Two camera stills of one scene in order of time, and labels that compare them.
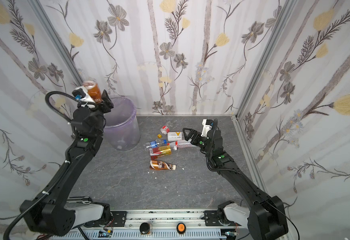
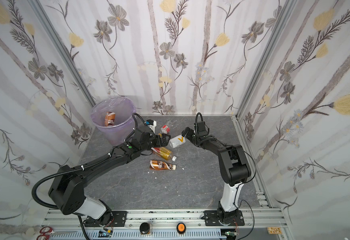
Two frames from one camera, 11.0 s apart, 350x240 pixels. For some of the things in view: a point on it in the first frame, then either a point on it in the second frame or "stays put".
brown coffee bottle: (160, 165) stays put
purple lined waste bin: (121, 124) stays put
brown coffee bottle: (93, 90) -> (110, 117)
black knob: (144, 228) stays put
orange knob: (181, 228) stays put
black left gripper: (103, 105) -> (158, 139)
